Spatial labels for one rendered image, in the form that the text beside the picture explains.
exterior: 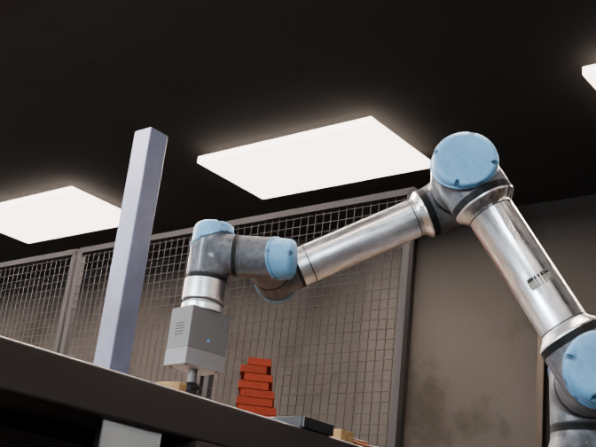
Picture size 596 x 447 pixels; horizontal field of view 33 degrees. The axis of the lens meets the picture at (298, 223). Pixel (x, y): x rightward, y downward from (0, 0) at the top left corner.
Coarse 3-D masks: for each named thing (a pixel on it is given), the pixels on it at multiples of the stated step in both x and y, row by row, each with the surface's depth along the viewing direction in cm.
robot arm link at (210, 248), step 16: (208, 224) 181; (224, 224) 182; (192, 240) 181; (208, 240) 180; (224, 240) 180; (192, 256) 180; (208, 256) 179; (224, 256) 179; (192, 272) 178; (208, 272) 178; (224, 272) 180
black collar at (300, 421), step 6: (282, 420) 156; (288, 420) 156; (294, 420) 155; (300, 420) 154; (306, 420) 154; (312, 420) 155; (318, 420) 157; (300, 426) 154; (306, 426) 154; (312, 426) 155; (318, 426) 156; (324, 426) 157; (330, 426) 159; (318, 432) 157; (324, 432) 157; (330, 432) 158
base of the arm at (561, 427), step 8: (560, 424) 175; (568, 424) 174; (576, 424) 173; (584, 424) 172; (592, 424) 172; (552, 432) 177; (560, 432) 174; (568, 432) 173; (576, 432) 172; (584, 432) 172; (592, 432) 172; (552, 440) 176; (560, 440) 174; (568, 440) 172; (576, 440) 172; (584, 440) 171; (592, 440) 171
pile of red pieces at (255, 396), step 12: (252, 360) 287; (264, 360) 287; (240, 372) 287; (252, 372) 286; (264, 372) 285; (240, 384) 284; (252, 384) 284; (264, 384) 284; (240, 396) 282; (252, 396) 283; (264, 396) 283; (240, 408) 281; (252, 408) 281; (264, 408) 281
